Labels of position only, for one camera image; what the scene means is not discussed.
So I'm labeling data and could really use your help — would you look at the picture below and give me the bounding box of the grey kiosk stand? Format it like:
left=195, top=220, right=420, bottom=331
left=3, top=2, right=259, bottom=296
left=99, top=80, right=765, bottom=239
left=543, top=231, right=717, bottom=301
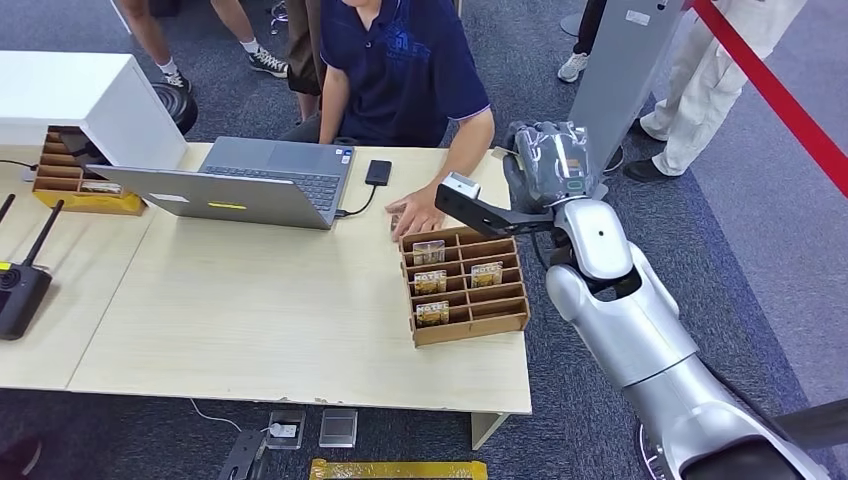
left=568, top=0, right=690, bottom=200

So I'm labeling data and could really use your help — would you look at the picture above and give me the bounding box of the black round stool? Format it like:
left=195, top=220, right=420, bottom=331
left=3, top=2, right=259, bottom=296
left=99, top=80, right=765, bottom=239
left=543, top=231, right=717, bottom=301
left=150, top=80, right=200, bottom=138

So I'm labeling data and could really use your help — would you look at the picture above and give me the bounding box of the wooden card holder on yellow base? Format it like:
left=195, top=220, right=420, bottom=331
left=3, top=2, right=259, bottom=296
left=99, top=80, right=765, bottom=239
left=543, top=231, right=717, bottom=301
left=33, top=125, right=144, bottom=200

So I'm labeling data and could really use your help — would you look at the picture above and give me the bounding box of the wooden card holder with slots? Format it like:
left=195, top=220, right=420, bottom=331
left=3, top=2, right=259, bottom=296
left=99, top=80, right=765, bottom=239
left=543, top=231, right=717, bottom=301
left=397, top=225, right=532, bottom=349

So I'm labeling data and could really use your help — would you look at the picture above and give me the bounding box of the white floor cable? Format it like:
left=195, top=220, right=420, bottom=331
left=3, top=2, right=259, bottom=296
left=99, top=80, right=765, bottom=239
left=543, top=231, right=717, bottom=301
left=188, top=397, right=280, bottom=437

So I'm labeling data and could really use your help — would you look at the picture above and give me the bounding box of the person's left hand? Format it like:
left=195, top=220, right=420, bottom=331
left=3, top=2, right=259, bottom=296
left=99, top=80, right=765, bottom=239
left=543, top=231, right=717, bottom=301
left=384, top=184, right=447, bottom=244

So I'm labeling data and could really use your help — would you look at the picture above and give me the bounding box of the closed floor socket box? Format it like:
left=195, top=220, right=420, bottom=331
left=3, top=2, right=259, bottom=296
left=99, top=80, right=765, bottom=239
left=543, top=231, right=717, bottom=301
left=318, top=408, right=360, bottom=450

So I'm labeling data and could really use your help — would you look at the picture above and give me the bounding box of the yellow floor tape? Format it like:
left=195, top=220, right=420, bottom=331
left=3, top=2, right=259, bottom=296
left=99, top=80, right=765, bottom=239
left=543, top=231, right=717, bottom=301
left=309, top=458, right=490, bottom=480

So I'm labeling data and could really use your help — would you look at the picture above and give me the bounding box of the black wrist camera with pale box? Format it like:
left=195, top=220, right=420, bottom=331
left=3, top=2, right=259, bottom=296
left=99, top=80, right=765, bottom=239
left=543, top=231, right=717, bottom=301
left=433, top=172, right=555, bottom=239

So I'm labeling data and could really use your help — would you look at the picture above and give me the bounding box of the black portable drive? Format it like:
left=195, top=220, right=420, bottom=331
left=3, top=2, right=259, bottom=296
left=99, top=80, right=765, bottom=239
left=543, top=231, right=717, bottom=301
left=364, top=159, right=393, bottom=188

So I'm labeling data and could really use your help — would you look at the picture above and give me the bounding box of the black router with antennas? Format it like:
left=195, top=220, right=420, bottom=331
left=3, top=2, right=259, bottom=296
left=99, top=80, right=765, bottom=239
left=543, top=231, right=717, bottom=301
left=0, top=193, right=67, bottom=342

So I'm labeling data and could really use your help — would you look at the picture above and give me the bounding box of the white box cabinet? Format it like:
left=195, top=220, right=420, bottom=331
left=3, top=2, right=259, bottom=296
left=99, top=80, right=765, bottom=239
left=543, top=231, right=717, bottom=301
left=0, top=51, right=191, bottom=171

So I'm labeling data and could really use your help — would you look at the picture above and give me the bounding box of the seated person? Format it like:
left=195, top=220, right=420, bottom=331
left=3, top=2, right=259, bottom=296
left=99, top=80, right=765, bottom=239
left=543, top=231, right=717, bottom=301
left=278, top=0, right=497, bottom=200

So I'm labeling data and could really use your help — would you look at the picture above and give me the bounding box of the yellow base strip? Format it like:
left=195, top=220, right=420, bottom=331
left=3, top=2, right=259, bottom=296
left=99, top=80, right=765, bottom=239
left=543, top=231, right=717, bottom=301
left=31, top=188, right=148, bottom=218

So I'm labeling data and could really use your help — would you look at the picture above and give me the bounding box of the grey laptop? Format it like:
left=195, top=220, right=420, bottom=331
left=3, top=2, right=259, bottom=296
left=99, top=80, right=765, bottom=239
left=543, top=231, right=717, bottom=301
left=86, top=136, right=357, bottom=232

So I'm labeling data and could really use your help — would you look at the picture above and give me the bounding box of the floor socket box with plug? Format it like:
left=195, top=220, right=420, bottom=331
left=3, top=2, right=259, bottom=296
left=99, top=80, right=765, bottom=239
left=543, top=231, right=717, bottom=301
left=266, top=409, right=308, bottom=452

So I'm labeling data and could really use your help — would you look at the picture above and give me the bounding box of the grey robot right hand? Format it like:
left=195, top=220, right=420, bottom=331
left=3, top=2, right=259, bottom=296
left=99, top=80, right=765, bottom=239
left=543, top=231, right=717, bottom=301
left=501, top=119, right=595, bottom=215

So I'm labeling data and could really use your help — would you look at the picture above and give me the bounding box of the black drive cable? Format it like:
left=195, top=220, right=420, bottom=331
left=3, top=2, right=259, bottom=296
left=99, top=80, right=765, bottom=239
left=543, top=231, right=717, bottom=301
left=334, top=184, right=379, bottom=220

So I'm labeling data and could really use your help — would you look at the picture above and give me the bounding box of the red barrier belt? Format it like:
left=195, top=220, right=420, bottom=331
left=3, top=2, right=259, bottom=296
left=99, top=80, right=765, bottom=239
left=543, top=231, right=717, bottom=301
left=682, top=0, right=848, bottom=201

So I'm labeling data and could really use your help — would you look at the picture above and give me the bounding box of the dark grey blurred bar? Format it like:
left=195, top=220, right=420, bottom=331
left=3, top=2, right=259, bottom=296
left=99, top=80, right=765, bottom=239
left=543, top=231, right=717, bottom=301
left=771, top=397, right=848, bottom=453

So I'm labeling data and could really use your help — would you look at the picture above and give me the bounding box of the pale wooden desk leg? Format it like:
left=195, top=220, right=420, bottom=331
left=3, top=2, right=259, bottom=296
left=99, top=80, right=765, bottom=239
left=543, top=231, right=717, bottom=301
left=470, top=411, right=512, bottom=452

